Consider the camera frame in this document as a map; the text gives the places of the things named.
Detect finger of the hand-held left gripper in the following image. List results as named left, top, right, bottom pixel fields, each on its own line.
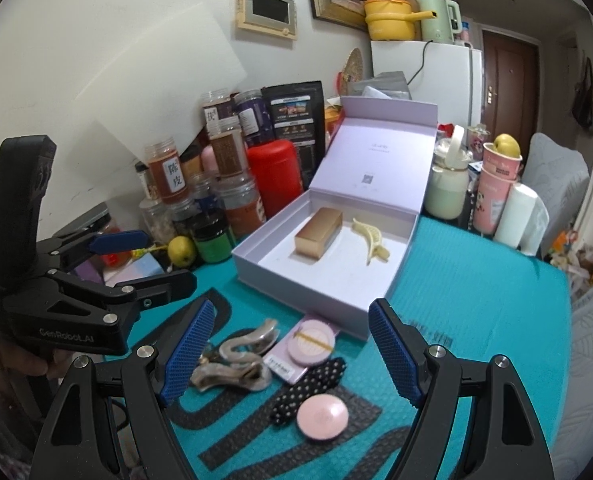
left=46, top=267, right=198, bottom=328
left=39, top=220, right=150, bottom=273

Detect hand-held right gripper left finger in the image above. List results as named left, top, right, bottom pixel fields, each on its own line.
left=31, top=297, right=217, bottom=480

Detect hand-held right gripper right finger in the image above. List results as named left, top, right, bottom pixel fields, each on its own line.
left=367, top=297, right=560, bottom=480

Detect translucent hair claw clip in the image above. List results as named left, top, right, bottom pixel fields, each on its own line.
left=190, top=360, right=272, bottom=393
left=204, top=320, right=282, bottom=361

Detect pink compact with rubber band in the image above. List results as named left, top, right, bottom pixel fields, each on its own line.
left=287, top=324, right=336, bottom=365

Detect black polka dot scrunchie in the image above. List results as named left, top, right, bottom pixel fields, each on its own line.
left=269, top=357, right=347, bottom=428

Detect lavender product card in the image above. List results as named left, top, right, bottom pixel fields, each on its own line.
left=262, top=314, right=345, bottom=385

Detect plain pink round compact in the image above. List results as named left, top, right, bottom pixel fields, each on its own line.
left=296, top=394, right=350, bottom=442

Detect lavender gift box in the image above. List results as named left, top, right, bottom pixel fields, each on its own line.
left=231, top=95, right=438, bottom=342

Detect person's left hand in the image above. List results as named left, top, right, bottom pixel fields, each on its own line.
left=0, top=332, right=74, bottom=401

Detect pastel small box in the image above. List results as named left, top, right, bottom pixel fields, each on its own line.
left=74, top=252, right=164, bottom=283

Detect yellow-green fruit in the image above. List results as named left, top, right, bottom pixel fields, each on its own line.
left=169, top=236, right=197, bottom=267

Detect green label black jar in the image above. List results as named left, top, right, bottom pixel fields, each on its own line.
left=194, top=210, right=234, bottom=263

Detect teal bubble mat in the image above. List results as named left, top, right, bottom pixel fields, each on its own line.
left=101, top=215, right=572, bottom=480

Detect cream hair claw clip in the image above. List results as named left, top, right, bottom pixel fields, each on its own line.
left=351, top=217, right=393, bottom=267

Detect clear jar brown contents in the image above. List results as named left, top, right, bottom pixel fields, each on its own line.
left=134, top=87, right=280, bottom=248

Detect gold rectangular box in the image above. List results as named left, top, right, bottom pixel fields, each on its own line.
left=294, top=207, right=346, bottom=262

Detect red canister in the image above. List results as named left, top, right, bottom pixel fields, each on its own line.
left=246, top=140, right=305, bottom=233

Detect white board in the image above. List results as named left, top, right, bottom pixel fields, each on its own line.
left=56, top=2, right=250, bottom=196

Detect pink panda paper cup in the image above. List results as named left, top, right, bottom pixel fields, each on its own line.
left=473, top=165, right=515, bottom=233

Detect grey quilted leaf cover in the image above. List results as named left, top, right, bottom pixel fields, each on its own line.
left=551, top=260, right=593, bottom=480

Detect black foil pouch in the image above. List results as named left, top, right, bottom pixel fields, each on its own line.
left=261, top=80, right=327, bottom=191

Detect white cartoon mug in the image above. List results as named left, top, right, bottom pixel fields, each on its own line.
left=467, top=125, right=492, bottom=161

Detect yellow fruit in cup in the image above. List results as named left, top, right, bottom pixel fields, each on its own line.
left=493, top=133, right=521, bottom=158

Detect grey quilted chair back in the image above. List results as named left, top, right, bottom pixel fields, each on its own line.
left=521, top=132, right=590, bottom=261

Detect white fridge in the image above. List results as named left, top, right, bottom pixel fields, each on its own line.
left=371, top=40, right=485, bottom=128

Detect woven fan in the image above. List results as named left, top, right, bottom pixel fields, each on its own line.
left=337, top=48, right=365, bottom=96

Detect brown door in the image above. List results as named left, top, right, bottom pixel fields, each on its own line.
left=481, top=29, right=540, bottom=146

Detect dark hanging bag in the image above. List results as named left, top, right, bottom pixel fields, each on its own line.
left=571, top=57, right=593, bottom=131

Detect yellow pot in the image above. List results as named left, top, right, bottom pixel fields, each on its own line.
left=365, top=0, right=435, bottom=42

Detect green electric kettle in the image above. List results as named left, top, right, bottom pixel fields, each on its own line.
left=415, top=0, right=461, bottom=43

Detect green bottle with white handle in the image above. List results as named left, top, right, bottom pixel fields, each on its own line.
left=423, top=125, right=470, bottom=218

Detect wall intercom panel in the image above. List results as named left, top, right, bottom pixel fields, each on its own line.
left=235, top=0, right=298, bottom=41

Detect black power cable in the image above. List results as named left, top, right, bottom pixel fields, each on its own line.
left=407, top=40, right=437, bottom=86

